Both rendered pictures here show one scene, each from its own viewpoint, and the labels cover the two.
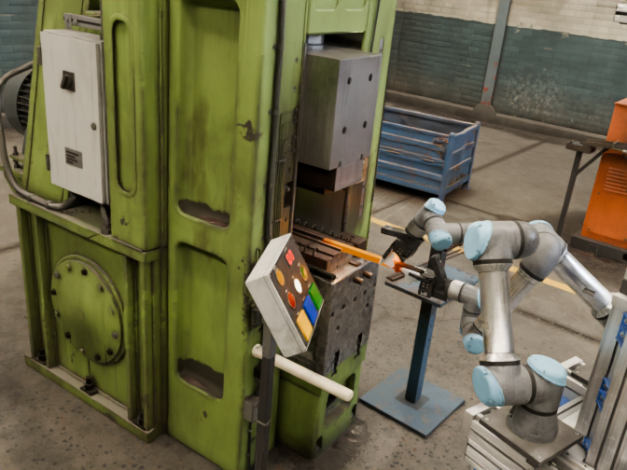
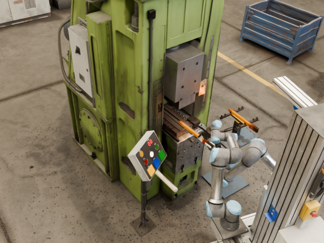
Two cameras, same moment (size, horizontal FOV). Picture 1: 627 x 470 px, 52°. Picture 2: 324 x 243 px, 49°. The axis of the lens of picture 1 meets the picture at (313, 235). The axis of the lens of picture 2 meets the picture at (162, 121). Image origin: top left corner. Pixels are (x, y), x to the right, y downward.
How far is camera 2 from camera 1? 1.34 m
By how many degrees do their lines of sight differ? 22
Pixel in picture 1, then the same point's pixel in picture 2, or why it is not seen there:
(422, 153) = (283, 34)
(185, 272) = (123, 127)
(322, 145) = (172, 93)
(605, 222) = not seen: outside the picture
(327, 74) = (173, 67)
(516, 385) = (217, 212)
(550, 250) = (253, 156)
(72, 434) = (85, 174)
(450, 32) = not seen: outside the picture
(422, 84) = not seen: outside the picture
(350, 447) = (190, 197)
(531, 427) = (225, 225)
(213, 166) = (130, 94)
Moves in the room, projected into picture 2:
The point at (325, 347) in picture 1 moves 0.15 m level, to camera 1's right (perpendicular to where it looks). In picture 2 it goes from (175, 164) to (190, 168)
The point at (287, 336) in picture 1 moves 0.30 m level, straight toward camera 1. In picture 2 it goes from (142, 175) to (130, 203)
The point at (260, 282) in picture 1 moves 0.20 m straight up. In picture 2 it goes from (132, 156) to (132, 138)
